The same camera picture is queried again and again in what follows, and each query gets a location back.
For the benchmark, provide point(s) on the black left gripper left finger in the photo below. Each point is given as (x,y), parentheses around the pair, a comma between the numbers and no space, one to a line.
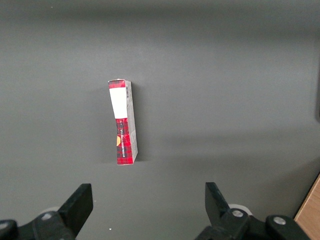
(75,207)

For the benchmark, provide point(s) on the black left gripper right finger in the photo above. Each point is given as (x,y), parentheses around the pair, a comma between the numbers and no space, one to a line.
(220,207)

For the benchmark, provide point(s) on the wooden drawer cabinet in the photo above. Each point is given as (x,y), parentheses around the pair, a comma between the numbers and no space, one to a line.
(311,215)

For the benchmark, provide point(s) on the red plaid cardboard box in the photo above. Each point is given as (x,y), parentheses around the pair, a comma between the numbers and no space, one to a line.
(121,105)

